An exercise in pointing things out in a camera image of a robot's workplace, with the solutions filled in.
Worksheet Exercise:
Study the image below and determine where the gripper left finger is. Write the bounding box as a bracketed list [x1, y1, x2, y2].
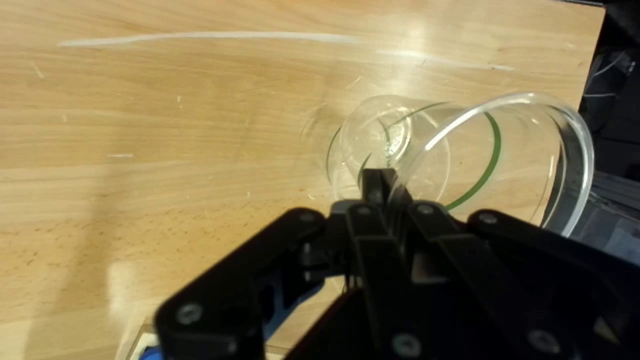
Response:
[154, 168, 432, 360]

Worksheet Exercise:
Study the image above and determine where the blue and white object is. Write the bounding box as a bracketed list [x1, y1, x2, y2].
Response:
[125, 280, 326, 360]

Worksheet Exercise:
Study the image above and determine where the clear plastic cup green line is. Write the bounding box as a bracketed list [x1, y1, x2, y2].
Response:
[325, 91, 596, 238]

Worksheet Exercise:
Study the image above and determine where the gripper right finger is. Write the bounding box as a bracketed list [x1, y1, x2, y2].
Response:
[384, 169, 640, 360]

